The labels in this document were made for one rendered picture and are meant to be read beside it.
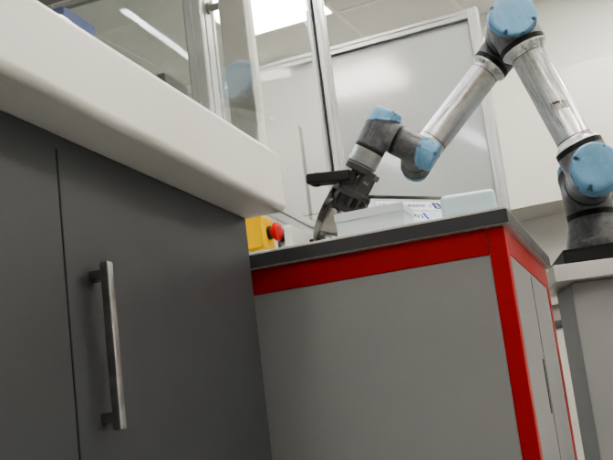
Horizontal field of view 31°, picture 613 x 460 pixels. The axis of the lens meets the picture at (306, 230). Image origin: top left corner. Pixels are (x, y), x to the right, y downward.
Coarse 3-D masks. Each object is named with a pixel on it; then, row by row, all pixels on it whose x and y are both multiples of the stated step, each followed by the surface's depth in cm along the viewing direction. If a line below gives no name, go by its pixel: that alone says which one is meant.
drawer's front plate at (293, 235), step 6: (288, 228) 255; (294, 228) 258; (288, 234) 255; (294, 234) 257; (300, 234) 262; (306, 234) 267; (288, 240) 255; (294, 240) 256; (300, 240) 261; (306, 240) 266
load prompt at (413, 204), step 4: (380, 204) 353; (408, 204) 359; (412, 204) 359; (416, 204) 360; (420, 204) 361; (424, 204) 362; (428, 204) 363; (432, 204) 364; (436, 204) 365; (440, 204) 365; (412, 208) 357; (416, 208) 358; (420, 208) 359; (424, 208) 360; (428, 208) 361; (432, 208) 362; (436, 208) 362; (440, 208) 363
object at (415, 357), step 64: (256, 256) 195; (320, 256) 191; (384, 256) 188; (448, 256) 185; (512, 256) 188; (256, 320) 194; (320, 320) 190; (384, 320) 187; (448, 320) 183; (512, 320) 180; (320, 384) 188; (384, 384) 185; (448, 384) 181; (512, 384) 178; (320, 448) 187; (384, 448) 183; (448, 448) 180; (512, 448) 177
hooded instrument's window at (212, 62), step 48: (48, 0) 121; (96, 0) 133; (144, 0) 147; (192, 0) 164; (240, 0) 185; (144, 48) 144; (192, 48) 160; (240, 48) 181; (192, 96) 157; (240, 96) 176
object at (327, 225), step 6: (330, 210) 266; (336, 210) 265; (330, 216) 265; (318, 222) 265; (324, 222) 265; (330, 222) 265; (318, 228) 265; (324, 228) 265; (330, 228) 264; (336, 228) 264; (318, 234) 266
